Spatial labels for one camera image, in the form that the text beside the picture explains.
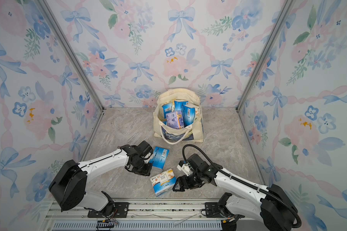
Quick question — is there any floral orange blue tissue pack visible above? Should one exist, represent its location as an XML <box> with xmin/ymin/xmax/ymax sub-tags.
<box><xmin>150</xmin><ymin>169</ymin><xmax>176</xmax><ymax>196</ymax></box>

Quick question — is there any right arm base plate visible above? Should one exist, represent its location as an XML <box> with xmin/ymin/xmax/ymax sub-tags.
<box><xmin>204</xmin><ymin>202</ymin><xmax>224</xmax><ymax>218</ymax></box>

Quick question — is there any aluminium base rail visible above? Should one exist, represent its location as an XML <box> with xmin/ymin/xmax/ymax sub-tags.
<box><xmin>43</xmin><ymin>197</ymin><xmax>281</xmax><ymax>223</ymax></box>

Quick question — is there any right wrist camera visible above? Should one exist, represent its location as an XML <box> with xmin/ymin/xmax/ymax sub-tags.
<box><xmin>177</xmin><ymin>161</ymin><xmax>193</xmax><ymax>176</ymax></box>

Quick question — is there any left aluminium corner post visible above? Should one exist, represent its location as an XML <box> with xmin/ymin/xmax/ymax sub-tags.
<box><xmin>35</xmin><ymin>1</ymin><xmax>105</xmax><ymax>111</ymax></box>

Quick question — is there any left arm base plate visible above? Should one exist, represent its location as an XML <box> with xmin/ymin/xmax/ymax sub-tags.
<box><xmin>88</xmin><ymin>202</ymin><xmax>130</xmax><ymax>218</ymax></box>

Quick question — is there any blue tissue pack barcode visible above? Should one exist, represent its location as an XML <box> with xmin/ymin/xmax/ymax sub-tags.
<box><xmin>173</xmin><ymin>100</ymin><xmax>188</xmax><ymax>111</ymax></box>

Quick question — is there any aluminium corner post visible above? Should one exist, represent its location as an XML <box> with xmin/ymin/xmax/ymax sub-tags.
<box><xmin>237</xmin><ymin>0</ymin><xmax>295</xmax><ymax>114</ymax></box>
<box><xmin>35</xmin><ymin>1</ymin><xmax>105</xmax><ymax>111</ymax></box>

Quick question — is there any purple tissue pack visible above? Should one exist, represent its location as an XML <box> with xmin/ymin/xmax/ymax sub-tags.
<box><xmin>166</xmin><ymin>111</ymin><xmax>185</xmax><ymax>130</ymax></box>

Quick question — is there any grey slotted cable duct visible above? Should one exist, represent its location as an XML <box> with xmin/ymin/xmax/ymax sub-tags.
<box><xmin>50</xmin><ymin>220</ymin><xmax>223</xmax><ymax>231</ymax></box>

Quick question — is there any cream canvas bag starry print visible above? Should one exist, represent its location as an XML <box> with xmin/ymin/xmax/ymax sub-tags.
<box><xmin>153</xmin><ymin>88</ymin><xmax>204</xmax><ymax>145</ymax></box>

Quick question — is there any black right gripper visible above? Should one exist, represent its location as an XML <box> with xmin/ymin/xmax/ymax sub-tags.
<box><xmin>171</xmin><ymin>170</ymin><xmax>203</xmax><ymax>191</ymax></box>

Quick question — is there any black corrugated cable conduit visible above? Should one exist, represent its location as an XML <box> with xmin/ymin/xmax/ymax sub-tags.
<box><xmin>182</xmin><ymin>144</ymin><xmax>302</xmax><ymax>229</ymax></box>

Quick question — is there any right aluminium corner post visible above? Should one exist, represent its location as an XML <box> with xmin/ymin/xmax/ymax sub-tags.
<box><xmin>237</xmin><ymin>0</ymin><xmax>295</xmax><ymax>114</ymax></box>

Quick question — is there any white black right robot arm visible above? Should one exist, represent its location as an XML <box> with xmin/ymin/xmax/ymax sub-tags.
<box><xmin>173</xmin><ymin>154</ymin><xmax>302</xmax><ymax>231</ymax></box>

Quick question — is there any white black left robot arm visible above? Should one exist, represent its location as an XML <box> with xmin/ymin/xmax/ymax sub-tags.
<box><xmin>48</xmin><ymin>141</ymin><xmax>154</xmax><ymax>217</ymax></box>

